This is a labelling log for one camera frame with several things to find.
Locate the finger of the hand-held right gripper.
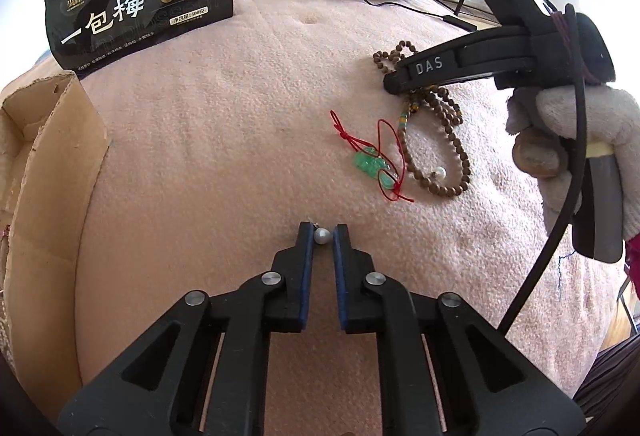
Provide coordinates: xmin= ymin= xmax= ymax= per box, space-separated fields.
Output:
xmin=382 ymin=27 xmax=568 ymax=96

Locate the jade pendant with red cord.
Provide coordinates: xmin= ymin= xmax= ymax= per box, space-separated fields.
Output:
xmin=329 ymin=110 xmax=417 ymax=204

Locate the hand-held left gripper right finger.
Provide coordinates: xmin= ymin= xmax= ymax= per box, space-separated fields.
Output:
xmin=332 ymin=223 xmax=586 ymax=436

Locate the black snack bag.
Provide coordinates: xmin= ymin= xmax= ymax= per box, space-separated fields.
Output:
xmin=42 ymin=0 xmax=235 ymax=77

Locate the dark striped cloth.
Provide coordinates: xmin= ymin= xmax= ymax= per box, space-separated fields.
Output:
xmin=572 ymin=331 xmax=640 ymax=436

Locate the cardboard box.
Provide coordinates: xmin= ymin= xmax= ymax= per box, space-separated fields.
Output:
xmin=0 ymin=71 xmax=112 ymax=297

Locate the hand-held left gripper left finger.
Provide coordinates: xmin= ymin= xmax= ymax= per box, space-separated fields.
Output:
xmin=57 ymin=221 xmax=316 ymax=436

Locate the brown wooden bead necklace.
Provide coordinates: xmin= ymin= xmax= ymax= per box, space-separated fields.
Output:
xmin=372 ymin=42 xmax=472 ymax=198

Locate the person's right hand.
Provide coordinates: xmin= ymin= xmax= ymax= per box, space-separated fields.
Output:
xmin=505 ymin=83 xmax=640 ymax=239

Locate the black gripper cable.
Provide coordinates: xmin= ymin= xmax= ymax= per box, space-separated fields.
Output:
xmin=497 ymin=5 xmax=588 ymax=332

